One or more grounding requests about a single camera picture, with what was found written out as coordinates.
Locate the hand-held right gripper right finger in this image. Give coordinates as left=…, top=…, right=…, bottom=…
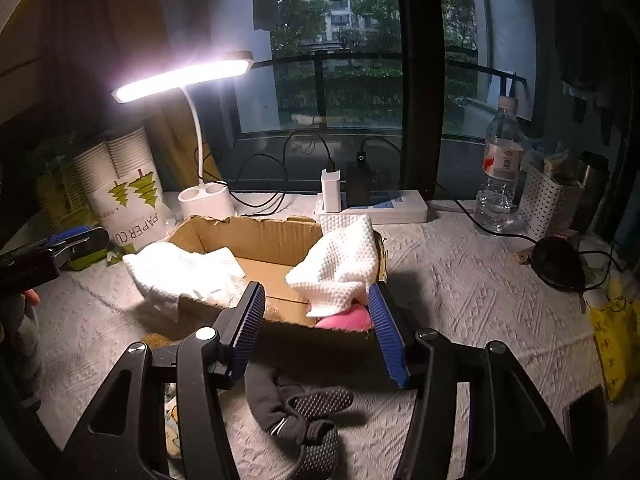
left=368, top=281, right=591, bottom=480

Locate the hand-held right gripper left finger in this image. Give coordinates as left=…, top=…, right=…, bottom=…
left=57, top=281, right=266, bottom=480

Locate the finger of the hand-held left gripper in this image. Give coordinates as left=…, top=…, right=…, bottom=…
left=46, top=226, right=96, bottom=250
left=55, top=232, right=110, bottom=268

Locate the pink plush toy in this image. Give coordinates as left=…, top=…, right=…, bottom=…
left=315, top=305, right=373, bottom=332

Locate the brown cardboard box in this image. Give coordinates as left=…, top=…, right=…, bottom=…
left=165, top=215, right=390, bottom=361

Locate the white fine-weave towel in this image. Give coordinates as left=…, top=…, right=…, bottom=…
left=122, top=242, right=247, bottom=322

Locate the white waffle cloth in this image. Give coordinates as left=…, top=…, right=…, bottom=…
left=285, top=214, right=383, bottom=318

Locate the person's left forearm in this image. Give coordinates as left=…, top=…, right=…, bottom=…
left=0, top=304, right=45, bottom=413

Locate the green paper cup pack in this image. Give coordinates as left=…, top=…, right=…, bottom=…
left=30, top=135, right=113, bottom=271

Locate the white paper cup pack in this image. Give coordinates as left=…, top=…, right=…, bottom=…
left=72, top=127, right=168, bottom=256

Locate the white embossed table cover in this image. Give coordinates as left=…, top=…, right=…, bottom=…
left=0, top=195, right=640, bottom=480

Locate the dark grey sock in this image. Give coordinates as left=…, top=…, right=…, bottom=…
left=244, top=362, right=356, bottom=480

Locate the white power strip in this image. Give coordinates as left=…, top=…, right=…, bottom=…
left=314, top=190, right=428, bottom=225

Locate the white desk lamp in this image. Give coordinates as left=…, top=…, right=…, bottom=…
left=111, top=51, right=255, bottom=220

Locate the black charger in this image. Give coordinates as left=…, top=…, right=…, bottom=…
left=346, top=152, right=372, bottom=207

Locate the white charger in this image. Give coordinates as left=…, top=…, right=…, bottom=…
left=321, top=164, right=342, bottom=212

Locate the black round object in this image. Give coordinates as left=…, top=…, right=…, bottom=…
left=530, top=235, right=586, bottom=291

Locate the clear water bottle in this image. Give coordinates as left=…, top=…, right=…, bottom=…
left=474, top=95, right=526, bottom=233

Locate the white perforated holder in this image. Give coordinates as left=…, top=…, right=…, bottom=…
left=517, top=162, right=583, bottom=241

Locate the yellow curtain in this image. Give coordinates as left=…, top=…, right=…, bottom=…
left=105, top=0, right=221, bottom=191

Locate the yellow plastic bag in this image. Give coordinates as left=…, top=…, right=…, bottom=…
left=585, top=275, right=640, bottom=401

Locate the steel thermos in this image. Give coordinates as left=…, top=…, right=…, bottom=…
left=570, top=151, right=611, bottom=233

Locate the balcony railing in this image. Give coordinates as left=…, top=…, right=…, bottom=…
left=272, top=50, right=528, bottom=131

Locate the black power cable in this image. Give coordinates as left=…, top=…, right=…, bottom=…
left=430, top=180, right=626, bottom=292

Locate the black charger cable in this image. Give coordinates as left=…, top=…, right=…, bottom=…
left=232, top=130, right=332, bottom=213

